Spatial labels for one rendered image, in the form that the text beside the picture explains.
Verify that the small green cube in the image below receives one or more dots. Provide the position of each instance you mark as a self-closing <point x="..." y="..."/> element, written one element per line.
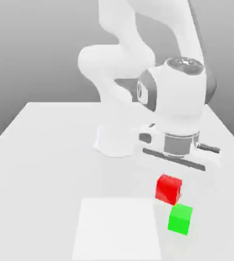
<point x="180" y="219"/>

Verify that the small red cube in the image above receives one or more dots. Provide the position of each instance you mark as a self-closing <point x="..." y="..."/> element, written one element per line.
<point x="166" y="189"/>

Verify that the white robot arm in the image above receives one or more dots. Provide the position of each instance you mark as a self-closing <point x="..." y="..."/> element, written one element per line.
<point x="175" y="95"/>

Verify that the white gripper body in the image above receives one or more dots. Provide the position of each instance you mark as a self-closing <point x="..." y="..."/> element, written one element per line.
<point x="173" y="161"/>

